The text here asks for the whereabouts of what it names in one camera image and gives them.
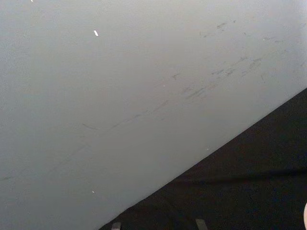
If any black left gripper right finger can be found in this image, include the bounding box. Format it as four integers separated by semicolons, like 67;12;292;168
195;218;208;230

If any black table cloth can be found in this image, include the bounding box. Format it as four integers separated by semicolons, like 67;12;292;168
98;87;307;230

